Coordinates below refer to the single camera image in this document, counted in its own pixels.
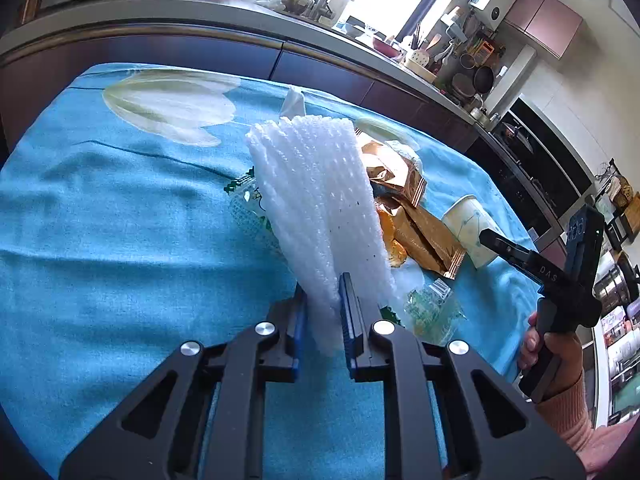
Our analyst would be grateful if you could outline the white foam fruit net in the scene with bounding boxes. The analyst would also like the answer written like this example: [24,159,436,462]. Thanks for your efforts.
[245,116,397,354]

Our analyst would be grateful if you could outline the person's right hand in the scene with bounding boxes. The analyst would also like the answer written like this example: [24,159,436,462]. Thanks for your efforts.
[516,312,582,402]

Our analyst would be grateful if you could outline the clear green plastic wrapper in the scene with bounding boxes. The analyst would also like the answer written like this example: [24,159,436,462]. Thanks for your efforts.
[381,278,468,347]

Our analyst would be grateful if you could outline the black built-in oven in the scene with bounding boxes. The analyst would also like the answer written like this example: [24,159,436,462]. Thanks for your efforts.
[491,94,594,228]

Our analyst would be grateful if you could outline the upright paper cup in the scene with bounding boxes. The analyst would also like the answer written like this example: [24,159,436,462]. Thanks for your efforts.
[442,195,503,269]

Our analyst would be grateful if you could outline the blue floral tablecloth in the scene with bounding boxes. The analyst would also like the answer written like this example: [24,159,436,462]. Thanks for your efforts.
[1,63,538,479]

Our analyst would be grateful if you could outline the red bowl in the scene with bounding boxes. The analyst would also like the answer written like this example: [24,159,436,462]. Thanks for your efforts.
[372,37,401,58]

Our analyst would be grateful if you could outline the crumpled white tissue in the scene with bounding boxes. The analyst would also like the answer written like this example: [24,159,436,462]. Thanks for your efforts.
[280,86,306,119]

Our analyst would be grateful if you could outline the white soap bottle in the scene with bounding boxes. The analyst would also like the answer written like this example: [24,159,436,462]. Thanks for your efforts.
[319,0,349,27]

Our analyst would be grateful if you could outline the pink wall cabinet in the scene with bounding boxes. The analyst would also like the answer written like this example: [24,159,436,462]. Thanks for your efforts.
[504,0,582,60]

